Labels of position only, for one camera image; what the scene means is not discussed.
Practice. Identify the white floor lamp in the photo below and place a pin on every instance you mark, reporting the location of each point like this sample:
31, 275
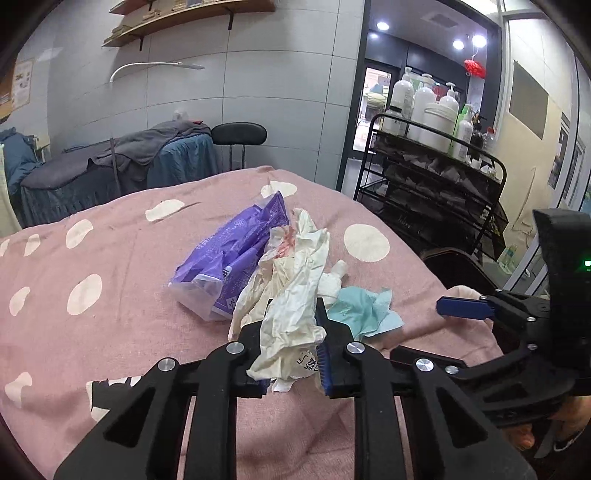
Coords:
157, 63

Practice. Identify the dark brown bottle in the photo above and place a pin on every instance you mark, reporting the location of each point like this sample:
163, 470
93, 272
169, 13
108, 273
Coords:
478, 138

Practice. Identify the large white jar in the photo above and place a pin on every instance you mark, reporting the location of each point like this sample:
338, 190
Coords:
436, 129

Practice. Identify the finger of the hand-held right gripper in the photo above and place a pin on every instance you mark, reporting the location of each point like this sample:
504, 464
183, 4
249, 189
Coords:
498, 369
461, 308

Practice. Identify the person's right hand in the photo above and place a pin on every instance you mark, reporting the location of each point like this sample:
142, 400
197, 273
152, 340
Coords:
521, 434

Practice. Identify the pile of grey sachets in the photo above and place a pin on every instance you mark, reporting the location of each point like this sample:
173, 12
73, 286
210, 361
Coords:
429, 175

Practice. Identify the purple plastic package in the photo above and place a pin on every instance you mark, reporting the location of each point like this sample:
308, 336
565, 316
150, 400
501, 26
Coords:
221, 258

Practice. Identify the massage bed with blue skirt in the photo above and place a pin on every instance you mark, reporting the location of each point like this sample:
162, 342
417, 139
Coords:
184, 157

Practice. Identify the small white bottle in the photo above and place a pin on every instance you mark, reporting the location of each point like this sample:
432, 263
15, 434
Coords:
392, 122

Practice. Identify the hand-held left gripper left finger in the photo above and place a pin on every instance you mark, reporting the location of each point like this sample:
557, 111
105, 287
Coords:
233, 369

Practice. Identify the black stool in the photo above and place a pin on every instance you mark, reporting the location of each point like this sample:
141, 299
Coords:
238, 134

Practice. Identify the clear plastic bottle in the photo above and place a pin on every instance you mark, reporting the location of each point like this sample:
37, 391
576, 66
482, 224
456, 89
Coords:
489, 141

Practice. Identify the blue duvet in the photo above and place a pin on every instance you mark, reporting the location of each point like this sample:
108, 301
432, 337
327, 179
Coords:
16, 157

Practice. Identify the teal tissue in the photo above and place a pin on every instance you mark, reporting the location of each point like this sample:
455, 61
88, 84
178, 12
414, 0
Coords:
360, 309

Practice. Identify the cream garment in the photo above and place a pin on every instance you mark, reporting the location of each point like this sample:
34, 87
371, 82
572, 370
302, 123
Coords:
7, 203

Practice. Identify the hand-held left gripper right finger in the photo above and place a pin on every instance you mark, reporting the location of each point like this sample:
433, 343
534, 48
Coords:
324, 369

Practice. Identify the white paper wrapper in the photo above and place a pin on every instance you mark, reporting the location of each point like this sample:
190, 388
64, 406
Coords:
286, 323

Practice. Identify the wall poster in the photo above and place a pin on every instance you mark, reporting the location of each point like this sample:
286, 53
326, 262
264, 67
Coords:
23, 83

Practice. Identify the grey blanket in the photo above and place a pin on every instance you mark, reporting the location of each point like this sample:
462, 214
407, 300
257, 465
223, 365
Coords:
138, 143

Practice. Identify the black trash bin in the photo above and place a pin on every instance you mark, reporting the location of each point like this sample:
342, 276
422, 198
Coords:
457, 272

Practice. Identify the pale green pump bottle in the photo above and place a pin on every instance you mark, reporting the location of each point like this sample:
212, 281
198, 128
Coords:
463, 131

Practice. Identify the tall white pump bottle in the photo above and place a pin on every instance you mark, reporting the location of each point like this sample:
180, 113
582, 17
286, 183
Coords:
402, 94

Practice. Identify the pink polka dot blanket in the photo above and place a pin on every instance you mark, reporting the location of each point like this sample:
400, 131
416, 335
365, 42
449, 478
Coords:
115, 240

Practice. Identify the ceiling vent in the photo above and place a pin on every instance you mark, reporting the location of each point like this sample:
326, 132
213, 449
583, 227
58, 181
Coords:
437, 19

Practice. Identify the red hanging ornament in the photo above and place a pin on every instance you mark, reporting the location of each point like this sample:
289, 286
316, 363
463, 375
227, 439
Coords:
475, 69

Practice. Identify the glass door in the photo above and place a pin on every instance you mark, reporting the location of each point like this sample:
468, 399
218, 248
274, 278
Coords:
521, 184

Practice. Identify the clear water bottle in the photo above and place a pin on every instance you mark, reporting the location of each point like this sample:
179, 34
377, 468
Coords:
509, 258

